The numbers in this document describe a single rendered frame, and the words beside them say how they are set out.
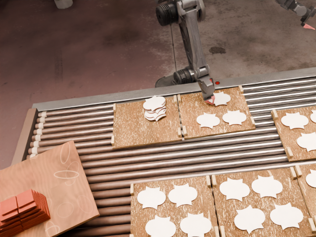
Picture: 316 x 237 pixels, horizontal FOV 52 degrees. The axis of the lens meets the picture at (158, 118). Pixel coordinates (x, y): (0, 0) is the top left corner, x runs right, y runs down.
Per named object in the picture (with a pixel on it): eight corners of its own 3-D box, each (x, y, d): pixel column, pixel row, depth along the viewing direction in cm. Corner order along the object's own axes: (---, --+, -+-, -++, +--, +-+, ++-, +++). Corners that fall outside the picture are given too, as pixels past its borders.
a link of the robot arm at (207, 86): (207, 64, 184) (193, 69, 183) (217, 74, 176) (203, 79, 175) (208, 81, 193) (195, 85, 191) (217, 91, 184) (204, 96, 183)
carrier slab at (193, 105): (177, 97, 210) (177, 95, 209) (240, 88, 208) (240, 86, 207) (184, 139, 187) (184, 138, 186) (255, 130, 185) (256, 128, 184)
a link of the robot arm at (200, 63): (194, -5, 168) (175, 1, 166) (199, -4, 163) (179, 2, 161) (208, 71, 188) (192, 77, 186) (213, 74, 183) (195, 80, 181)
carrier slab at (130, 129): (114, 106, 213) (114, 104, 211) (176, 98, 210) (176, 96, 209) (112, 149, 189) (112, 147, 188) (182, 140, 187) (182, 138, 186)
